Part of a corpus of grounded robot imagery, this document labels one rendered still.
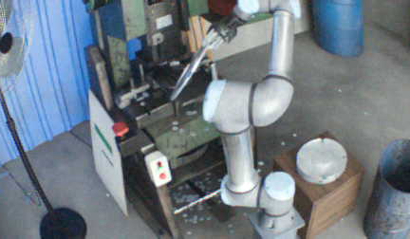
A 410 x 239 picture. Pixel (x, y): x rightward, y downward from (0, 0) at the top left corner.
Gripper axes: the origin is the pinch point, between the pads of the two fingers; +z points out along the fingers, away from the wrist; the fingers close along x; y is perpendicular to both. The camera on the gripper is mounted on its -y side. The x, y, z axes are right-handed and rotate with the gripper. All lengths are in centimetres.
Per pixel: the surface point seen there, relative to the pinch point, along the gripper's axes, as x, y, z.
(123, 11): -36.7, 1.2, 7.1
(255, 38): 75, -198, 54
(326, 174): 79, 11, 7
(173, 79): 2.4, -11.3, 27.6
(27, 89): -73, -65, 139
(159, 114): 6.1, -2.2, 39.7
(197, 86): 10.6, -4.9, 20.2
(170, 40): -10.3, -12.2, 13.4
